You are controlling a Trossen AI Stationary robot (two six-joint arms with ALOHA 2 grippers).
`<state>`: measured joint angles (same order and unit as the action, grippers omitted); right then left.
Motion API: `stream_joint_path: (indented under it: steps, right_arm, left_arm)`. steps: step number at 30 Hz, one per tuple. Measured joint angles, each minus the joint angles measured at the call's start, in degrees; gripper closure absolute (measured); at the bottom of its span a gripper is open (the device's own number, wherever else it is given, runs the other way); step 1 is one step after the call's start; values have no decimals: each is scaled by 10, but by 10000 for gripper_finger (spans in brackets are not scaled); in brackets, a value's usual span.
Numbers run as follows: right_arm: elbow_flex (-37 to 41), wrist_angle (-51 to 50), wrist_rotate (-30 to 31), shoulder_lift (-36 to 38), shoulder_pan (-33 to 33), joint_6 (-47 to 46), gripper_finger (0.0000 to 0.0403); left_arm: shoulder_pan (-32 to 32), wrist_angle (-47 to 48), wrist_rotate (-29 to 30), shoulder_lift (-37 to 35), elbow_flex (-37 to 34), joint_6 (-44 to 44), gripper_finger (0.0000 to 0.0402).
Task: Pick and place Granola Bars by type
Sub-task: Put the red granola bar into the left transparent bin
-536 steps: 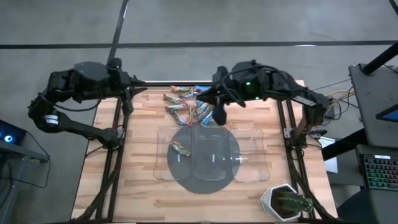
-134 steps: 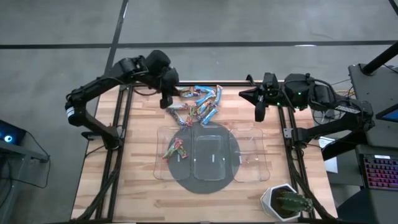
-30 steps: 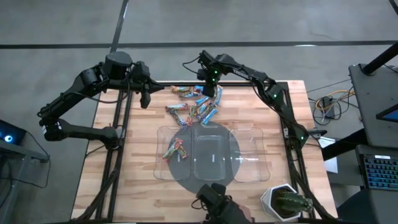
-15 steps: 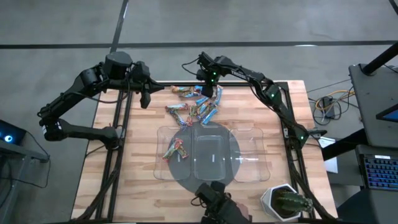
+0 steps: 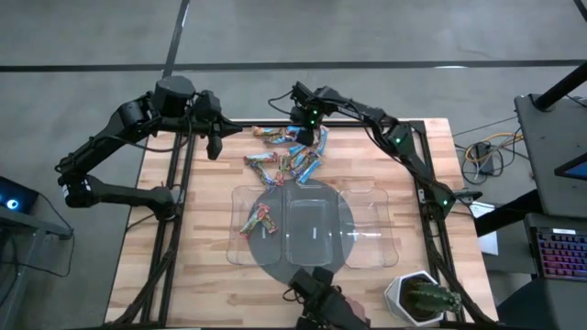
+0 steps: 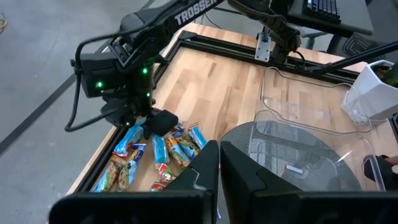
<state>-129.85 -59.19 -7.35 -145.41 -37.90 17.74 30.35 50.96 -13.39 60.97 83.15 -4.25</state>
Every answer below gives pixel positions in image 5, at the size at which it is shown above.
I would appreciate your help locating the light blue wrapper granola bar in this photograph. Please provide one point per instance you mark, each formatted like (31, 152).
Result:
(297, 150)
(323, 142)
(308, 171)

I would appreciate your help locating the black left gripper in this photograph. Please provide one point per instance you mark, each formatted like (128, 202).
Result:
(214, 127)

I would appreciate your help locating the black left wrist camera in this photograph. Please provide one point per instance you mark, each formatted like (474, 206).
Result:
(214, 147)

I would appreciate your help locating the black pole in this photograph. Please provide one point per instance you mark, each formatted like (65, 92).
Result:
(561, 87)

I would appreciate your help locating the grey desk top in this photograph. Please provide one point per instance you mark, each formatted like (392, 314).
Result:
(546, 151)

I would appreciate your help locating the green orange snack packet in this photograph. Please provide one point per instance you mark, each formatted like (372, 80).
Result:
(302, 161)

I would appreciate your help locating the green cactus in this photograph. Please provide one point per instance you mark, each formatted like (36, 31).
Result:
(431, 298)

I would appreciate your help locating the black diagonal bar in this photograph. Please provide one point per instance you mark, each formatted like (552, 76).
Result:
(504, 214)

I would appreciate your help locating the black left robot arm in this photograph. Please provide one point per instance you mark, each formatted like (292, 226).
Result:
(173, 94)

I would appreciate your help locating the black table clamp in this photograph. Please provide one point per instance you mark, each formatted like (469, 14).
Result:
(468, 195)

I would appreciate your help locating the black power adapter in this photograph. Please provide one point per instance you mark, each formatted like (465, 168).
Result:
(483, 158)

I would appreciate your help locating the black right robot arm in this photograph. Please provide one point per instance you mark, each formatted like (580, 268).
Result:
(362, 112)

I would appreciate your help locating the white faceted plant pot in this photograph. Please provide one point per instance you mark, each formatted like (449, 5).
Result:
(392, 298)

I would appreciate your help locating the black monitor with blue screen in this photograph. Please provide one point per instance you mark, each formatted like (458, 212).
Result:
(575, 170)

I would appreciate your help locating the black computer with blue light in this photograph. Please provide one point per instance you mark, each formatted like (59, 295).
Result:
(23, 192)

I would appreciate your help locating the grey side table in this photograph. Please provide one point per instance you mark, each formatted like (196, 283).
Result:
(27, 224)

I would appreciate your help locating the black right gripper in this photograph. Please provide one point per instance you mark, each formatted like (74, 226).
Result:
(308, 117)

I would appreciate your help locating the orange brown wrapper granola bar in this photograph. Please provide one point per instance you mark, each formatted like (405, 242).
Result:
(263, 131)

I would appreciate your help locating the black chair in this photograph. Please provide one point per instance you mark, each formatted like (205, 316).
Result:
(550, 307)

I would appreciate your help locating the round grey woven placemat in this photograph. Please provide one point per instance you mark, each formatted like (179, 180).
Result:
(275, 271)

